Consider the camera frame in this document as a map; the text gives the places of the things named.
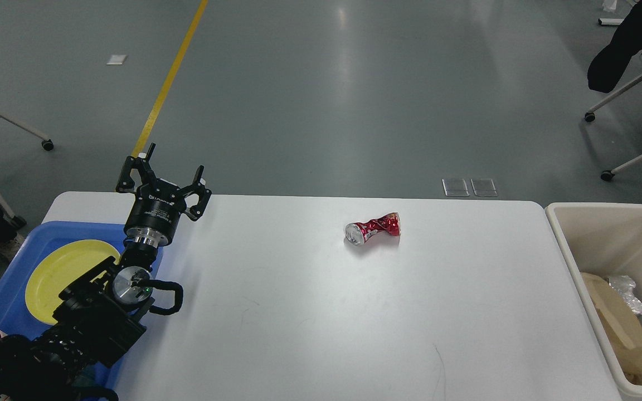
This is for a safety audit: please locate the yellow plastic plate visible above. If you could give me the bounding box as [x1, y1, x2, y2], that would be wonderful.
[25, 239, 120, 325]

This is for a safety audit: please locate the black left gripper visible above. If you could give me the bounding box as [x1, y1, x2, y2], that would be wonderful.
[115, 143, 212, 248]

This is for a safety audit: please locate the aluminium foil sheet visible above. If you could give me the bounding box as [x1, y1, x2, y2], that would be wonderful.
[607, 276, 642, 316]

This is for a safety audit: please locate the metal floor plate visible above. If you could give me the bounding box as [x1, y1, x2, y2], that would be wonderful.
[441, 178, 499, 197]

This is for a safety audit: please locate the brown paper bag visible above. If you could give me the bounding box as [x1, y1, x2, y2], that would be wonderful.
[581, 272, 642, 385]

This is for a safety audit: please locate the red foil wrapper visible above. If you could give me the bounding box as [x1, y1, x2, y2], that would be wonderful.
[344, 212, 402, 246]

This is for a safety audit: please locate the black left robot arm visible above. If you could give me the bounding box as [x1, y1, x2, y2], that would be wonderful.
[0, 144, 212, 400]

